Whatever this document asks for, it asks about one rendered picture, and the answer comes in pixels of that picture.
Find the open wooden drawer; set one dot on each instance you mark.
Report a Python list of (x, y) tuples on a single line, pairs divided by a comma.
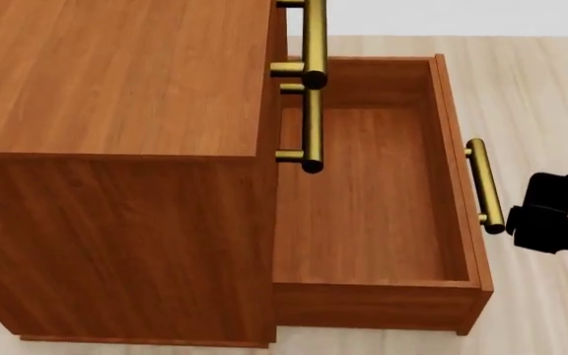
[(377, 207)]

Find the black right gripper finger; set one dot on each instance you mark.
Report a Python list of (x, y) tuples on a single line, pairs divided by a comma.
[(538, 190), (561, 192)]

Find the brown wooden cabinet body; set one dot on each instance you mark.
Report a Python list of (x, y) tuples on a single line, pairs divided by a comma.
[(116, 185)]

